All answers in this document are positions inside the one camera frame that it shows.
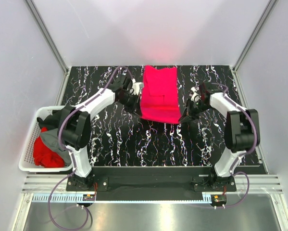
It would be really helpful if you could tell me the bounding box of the black t shirt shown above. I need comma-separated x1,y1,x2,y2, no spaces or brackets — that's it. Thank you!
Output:
37,110,62,130

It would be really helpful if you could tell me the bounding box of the left aluminium frame post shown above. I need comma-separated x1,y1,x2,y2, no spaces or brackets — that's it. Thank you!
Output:
24,0,69,75

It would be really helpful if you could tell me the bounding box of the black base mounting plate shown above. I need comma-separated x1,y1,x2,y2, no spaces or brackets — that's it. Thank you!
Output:
66,167,236,203

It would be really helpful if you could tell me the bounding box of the left small connector board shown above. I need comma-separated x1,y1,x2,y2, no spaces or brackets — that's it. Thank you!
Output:
83,194,96,201

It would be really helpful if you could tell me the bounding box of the right aluminium frame post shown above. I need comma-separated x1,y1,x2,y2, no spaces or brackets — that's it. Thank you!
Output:
233,0,278,72

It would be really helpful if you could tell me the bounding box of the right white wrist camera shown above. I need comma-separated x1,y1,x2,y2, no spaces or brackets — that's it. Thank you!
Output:
189,86,201,102

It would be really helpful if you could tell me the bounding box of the grey t shirt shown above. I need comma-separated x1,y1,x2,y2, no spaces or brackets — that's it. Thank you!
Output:
40,128,71,166

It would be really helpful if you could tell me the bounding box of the pink t shirt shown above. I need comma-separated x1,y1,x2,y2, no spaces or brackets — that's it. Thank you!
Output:
140,65,181,124

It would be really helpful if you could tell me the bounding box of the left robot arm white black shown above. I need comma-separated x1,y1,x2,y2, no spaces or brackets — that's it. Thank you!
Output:
58,76,144,191

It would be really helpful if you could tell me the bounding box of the white plastic laundry basket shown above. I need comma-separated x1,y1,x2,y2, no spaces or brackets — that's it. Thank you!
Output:
18,105,74,173

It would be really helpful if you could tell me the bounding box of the white slotted cable duct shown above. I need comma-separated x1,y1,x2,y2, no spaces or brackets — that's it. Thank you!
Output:
32,192,215,203

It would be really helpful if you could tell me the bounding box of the small connector board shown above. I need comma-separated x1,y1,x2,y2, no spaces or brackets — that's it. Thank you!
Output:
83,194,96,201
213,194,227,203

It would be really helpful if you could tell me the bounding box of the aluminium frame post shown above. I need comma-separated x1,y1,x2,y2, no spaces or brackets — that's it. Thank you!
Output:
24,0,69,75
233,0,278,72

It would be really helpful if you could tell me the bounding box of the red t shirt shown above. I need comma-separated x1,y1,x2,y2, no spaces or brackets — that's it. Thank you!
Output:
33,128,65,168

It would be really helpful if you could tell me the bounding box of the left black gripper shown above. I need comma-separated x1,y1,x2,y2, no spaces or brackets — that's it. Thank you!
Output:
118,92,142,117

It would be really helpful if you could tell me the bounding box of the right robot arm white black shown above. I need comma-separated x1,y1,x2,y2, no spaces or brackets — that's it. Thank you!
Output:
179,82,260,191

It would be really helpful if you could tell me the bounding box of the right small connector board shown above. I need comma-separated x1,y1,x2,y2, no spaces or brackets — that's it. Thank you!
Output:
213,194,227,203

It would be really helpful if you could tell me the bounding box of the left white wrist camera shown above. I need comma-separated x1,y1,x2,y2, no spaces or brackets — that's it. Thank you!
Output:
129,82,144,95

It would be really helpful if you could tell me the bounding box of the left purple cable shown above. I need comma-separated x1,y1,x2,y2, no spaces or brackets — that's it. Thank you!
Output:
49,66,135,228

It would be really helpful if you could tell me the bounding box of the aluminium rail profile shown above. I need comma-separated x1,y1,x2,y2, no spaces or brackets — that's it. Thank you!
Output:
22,174,284,194

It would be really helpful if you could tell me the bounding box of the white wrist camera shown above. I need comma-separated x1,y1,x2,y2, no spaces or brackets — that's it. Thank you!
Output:
129,82,144,95
189,86,201,102

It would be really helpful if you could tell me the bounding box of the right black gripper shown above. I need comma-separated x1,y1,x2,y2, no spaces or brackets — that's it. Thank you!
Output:
179,98,212,123

